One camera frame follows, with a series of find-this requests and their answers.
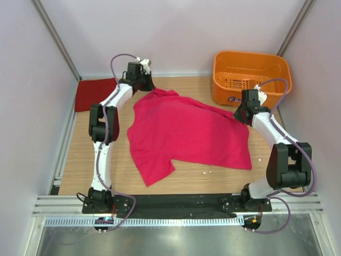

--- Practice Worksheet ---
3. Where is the pink t shirt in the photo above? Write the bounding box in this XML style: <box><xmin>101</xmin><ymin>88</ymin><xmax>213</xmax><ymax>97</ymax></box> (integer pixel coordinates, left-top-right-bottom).
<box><xmin>127</xmin><ymin>89</ymin><xmax>252</xmax><ymax>186</ymax></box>

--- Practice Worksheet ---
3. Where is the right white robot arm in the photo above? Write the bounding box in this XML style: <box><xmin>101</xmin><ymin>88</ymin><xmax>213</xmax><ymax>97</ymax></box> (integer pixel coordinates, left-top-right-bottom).
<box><xmin>233</xmin><ymin>88</ymin><xmax>316</xmax><ymax>211</ymax></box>

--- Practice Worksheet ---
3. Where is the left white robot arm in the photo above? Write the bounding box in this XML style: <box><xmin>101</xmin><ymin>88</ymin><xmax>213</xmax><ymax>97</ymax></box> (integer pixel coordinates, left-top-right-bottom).
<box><xmin>82</xmin><ymin>59</ymin><xmax>155</xmax><ymax>213</ymax></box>

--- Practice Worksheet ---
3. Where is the orange plastic basket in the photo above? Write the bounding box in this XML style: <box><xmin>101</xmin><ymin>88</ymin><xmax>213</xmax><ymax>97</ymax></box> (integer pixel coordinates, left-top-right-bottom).
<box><xmin>211</xmin><ymin>51</ymin><xmax>292</xmax><ymax>109</ymax></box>

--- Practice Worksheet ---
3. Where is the folded dark red t shirt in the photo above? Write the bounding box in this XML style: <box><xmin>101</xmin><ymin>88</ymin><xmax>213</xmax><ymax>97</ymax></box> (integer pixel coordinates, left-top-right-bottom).
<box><xmin>74</xmin><ymin>78</ymin><xmax>117</xmax><ymax>113</ymax></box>

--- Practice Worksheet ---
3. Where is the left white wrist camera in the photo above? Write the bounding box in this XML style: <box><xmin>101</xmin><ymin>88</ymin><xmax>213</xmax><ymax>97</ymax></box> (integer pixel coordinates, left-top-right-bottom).
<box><xmin>135</xmin><ymin>57</ymin><xmax>151</xmax><ymax>75</ymax></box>

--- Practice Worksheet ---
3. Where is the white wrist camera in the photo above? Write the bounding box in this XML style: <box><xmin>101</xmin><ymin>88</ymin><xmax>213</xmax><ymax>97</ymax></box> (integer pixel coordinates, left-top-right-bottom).
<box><xmin>135</xmin><ymin>57</ymin><xmax>151</xmax><ymax>75</ymax></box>
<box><xmin>254</xmin><ymin>84</ymin><xmax>267</xmax><ymax>106</ymax></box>

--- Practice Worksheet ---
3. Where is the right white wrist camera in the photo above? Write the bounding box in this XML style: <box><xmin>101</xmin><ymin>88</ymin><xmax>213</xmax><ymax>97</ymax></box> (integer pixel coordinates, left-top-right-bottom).
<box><xmin>254</xmin><ymin>84</ymin><xmax>267</xmax><ymax>106</ymax></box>

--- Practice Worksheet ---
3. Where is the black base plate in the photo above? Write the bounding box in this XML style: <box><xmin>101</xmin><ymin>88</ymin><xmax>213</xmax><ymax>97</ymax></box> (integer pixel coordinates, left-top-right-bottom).
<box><xmin>82</xmin><ymin>194</ymin><xmax>272</xmax><ymax>219</ymax></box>

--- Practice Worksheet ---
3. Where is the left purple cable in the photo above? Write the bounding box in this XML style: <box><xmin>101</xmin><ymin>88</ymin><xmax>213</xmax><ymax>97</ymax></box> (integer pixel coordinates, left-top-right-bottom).
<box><xmin>95</xmin><ymin>53</ymin><xmax>142</xmax><ymax>233</ymax></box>

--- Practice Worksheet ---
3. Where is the aluminium frame rail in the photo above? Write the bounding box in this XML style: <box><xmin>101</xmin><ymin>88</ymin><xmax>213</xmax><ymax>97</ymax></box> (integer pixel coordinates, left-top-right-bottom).
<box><xmin>32</xmin><ymin>193</ymin><xmax>324</xmax><ymax>217</ymax></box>

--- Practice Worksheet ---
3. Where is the white slotted cable duct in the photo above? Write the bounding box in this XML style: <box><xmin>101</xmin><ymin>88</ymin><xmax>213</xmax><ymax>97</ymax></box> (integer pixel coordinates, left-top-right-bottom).
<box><xmin>44</xmin><ymin>215</ymin><xmax>244</xmax><ymax>228</ymax></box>

